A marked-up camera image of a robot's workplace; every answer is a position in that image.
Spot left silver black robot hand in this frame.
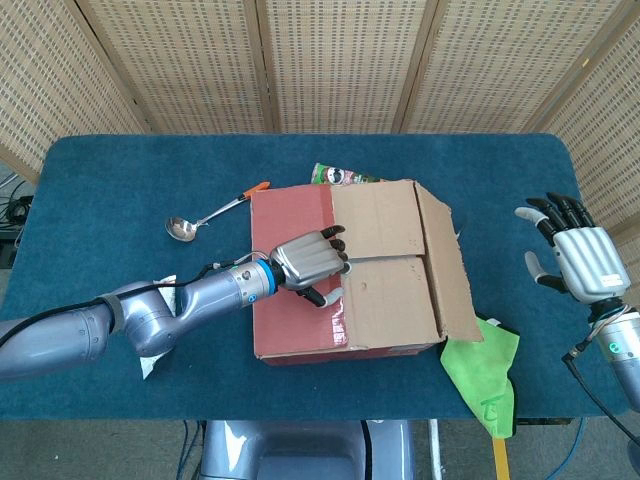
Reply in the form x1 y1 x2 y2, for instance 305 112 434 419
268 224 354 309

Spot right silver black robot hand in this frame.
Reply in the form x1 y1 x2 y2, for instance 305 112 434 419
514 192 632 305

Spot red cardboard box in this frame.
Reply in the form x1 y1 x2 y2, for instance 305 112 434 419
249 178 485 368

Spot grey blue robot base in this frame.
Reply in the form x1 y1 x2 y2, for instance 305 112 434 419
198 419 417 480

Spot green chips can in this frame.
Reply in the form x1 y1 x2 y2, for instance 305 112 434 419
311 162 396 187

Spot green cloth black trim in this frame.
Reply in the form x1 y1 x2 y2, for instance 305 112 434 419
438 315 521 440

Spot crumpled white snack bag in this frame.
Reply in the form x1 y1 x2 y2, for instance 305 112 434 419
138 273 179 380

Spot woven folding screen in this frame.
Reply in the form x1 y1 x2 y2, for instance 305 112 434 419
0 0 640 321

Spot blue table carpet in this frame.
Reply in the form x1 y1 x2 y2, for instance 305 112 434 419
0 132 632 422

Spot yellow strip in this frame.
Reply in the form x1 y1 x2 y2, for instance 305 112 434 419
492 434 511 480

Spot metal pole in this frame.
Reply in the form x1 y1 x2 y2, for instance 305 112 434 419
427 419 446 480

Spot steel ladle orange handle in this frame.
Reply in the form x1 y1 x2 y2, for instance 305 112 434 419
163 181 272 244

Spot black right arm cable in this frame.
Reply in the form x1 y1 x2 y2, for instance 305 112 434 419
562 344 640 446

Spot blue cable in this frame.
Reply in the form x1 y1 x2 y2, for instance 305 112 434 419
554 417 589 480

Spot blue cables under table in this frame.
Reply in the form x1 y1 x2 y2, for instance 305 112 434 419
179 419 209 480

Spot black background cables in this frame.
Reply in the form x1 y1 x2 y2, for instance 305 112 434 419
0 169 36 266

